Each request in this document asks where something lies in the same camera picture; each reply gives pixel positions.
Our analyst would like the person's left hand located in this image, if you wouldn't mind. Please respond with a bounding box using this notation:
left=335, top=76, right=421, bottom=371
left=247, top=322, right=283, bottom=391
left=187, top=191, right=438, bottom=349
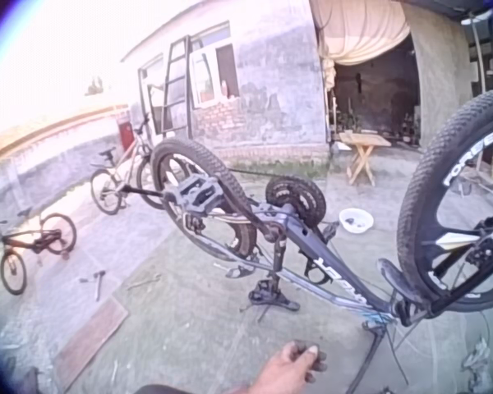
left=262, top=340, right=329, bottom=389

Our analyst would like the black bicycle saddle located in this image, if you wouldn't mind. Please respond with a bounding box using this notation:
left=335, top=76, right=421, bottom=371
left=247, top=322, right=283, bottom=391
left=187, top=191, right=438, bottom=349
left=246, top=278, right=302, bottom=314

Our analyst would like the black bottle cage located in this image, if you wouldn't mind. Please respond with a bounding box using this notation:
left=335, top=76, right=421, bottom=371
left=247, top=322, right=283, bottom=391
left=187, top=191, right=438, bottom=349
left=302, top=260, right=330, bottom=285

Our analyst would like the black bicycle mudguard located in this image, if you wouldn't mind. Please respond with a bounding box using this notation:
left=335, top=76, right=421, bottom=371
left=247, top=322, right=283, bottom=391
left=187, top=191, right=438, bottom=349
left=376, top=257, right=414, bottom=307

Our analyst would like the black bicycle pedal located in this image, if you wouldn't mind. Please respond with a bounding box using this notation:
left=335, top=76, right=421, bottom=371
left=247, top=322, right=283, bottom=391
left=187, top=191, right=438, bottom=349
left=322, top=221, right=341, bottom=247
left=175, top=176, right=223, bottom=214

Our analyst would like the white bowl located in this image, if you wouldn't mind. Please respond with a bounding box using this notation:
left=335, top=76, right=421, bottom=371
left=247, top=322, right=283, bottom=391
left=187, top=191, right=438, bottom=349
left=339, top=208, right=375, bottom=235

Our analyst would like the metal hand tool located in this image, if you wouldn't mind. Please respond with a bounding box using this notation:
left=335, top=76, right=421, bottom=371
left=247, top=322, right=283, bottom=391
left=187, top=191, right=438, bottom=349
left=127, top=274, right=161, bottom=291

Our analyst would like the black bicycle fork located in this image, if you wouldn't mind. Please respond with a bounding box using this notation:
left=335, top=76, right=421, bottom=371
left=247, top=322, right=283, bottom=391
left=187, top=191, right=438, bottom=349
left=394, top=245, right=493, bottom=325

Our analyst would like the white rag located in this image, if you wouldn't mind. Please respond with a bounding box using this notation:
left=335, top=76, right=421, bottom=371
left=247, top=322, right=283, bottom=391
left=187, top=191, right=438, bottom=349
left=462, top=336, right=493, bottom=378

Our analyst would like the wooden board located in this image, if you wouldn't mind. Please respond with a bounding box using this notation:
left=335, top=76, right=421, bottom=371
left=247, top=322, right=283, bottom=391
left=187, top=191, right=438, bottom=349
left=53, top=297, right=129, bottom=393

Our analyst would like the hammer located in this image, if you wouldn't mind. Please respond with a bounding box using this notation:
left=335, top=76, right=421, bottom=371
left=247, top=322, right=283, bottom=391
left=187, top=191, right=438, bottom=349
left=80, top=269, right=107, bottom=303

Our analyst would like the black spoked rear bicycle wheel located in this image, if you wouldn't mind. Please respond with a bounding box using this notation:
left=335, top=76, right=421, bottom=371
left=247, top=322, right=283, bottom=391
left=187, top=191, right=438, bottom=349
left=150, top=137, right=259, bottom=262

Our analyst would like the wooden folding table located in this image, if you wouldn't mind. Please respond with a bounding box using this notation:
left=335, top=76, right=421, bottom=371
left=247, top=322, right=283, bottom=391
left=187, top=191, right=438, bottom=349
left=339, top=131, right=392, bottom=186

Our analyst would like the black front wheel white lettering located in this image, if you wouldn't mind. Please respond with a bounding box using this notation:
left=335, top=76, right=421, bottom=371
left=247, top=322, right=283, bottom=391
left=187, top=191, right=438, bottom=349
left=396, top=86, right=493, bottom=313

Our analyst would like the silver bicycle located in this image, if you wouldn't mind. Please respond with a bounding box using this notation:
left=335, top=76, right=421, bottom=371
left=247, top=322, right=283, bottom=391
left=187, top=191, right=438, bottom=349
left=90, top=118, right=159, bottom=217

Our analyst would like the red door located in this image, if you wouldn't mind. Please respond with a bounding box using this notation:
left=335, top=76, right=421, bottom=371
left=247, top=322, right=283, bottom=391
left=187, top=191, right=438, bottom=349
left=117, top=121, right=136, bottom=151

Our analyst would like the small black red bicycle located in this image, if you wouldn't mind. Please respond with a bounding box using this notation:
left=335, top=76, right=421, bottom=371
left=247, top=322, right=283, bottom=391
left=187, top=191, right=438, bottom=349
left=0, top=211, right=78, bottom=296

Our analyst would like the black metal ladder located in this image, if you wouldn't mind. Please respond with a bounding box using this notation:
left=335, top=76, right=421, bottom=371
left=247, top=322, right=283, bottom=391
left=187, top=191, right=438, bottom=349
left=159, top=35, right=192, bottom=135

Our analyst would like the beige curtain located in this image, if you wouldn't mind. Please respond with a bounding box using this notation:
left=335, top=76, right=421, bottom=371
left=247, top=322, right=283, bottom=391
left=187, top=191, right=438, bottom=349
left=310, top=0, right=412, bottom=89

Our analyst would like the black bicycle handlebar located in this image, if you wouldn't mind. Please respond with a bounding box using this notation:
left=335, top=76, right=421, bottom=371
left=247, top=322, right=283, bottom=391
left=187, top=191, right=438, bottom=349
left=347, top=319, right=399, bottom=394

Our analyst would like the dark blue bicycle frame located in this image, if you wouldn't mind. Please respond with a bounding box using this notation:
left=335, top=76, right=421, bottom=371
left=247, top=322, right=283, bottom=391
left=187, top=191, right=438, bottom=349
left=176, top=200, right=399, bottom=329

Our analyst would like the black chainring crankset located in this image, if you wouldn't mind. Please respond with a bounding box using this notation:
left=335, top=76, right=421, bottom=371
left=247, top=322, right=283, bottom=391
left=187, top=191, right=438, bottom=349
left=265, top=175, right=328, bottom=226

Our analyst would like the black metal door frame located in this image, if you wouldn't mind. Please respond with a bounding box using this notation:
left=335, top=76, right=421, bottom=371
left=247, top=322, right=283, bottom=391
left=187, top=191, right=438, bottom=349
left=137, top=57, right=165, bottom=136

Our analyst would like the white window frame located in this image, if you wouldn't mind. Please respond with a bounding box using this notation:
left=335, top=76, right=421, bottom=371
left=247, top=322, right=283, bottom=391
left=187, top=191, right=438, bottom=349
left=188, top=24, right=240, bottom=108

